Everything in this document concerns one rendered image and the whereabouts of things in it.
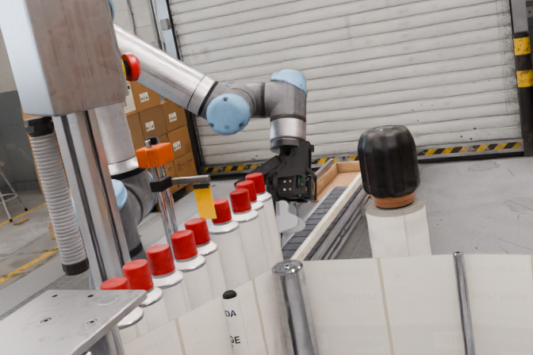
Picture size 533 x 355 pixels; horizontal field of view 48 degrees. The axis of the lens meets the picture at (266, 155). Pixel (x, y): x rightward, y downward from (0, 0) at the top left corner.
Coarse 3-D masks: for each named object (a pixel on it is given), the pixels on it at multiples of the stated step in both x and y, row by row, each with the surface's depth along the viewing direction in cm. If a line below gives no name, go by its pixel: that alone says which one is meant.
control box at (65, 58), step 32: (0, 0) 78; (32, 0) 68; (64, 0) 70; (96, 0) 72; (32, 32) 69; (64, 32) 71; (96, 32) 73; (32, 64) 72; (64, 64) 71; (96, 64) 73; (32, 96) 77; (64, 96) 71; (96, 96) 73
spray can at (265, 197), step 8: (248, 176) 112; (256, 176) 111; (256, 184) 111; (264, 184) 112; (256, 192) 111; (264, 192) 112; (264, 200) 111; (272, 200) 113; (264, 208) 111; (272, 208) 112; (272, 216) 112; (272, 224) 112; (272, 232) 112; (272, 240) 112; (272, 248) 113; (280, 248) 114; (280, 256) 114
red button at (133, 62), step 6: (126, 54) 78; (132, 54) 78; (126, 60) 78; (132, 60) 77; (138, 60) 78; (126, 66) 77; (132, 66) 77; (138, 66) 78; (126, 72) 78; (132, 72) 77; (138, 72) 78; (126, 78) 80; (132, 78) 78; (138, 78) 79
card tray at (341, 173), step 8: (336, 168) 202; (344, 168) 202; (352, 168) 201; (328, 176) 194; (336, 176) 199; (344, 176) 197; (352, 176) 196; (320, 184) 186; (328, 184) 191; (336, 184) 190; (344, 184) 188; (320, 192) 184; (312, 200) 177
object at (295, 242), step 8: (336, 192) 165; (328, 200) 158; (336, 200) 157; (352, 200) 155; (320, 208) 153; (328, 208) 151; (344, 208) 149; (312, 216) 148; (320, 216) 146; (336, 216) 144; (312, 224) 142; (296, 232) 138; (304, 232) 137; (328, 232) 135; (296, 240) 133; (304, 240) 132; (320, 240) 131; (288, 248) 129; (296, 248) 129; (288, 256) 125; (312, 256) 123
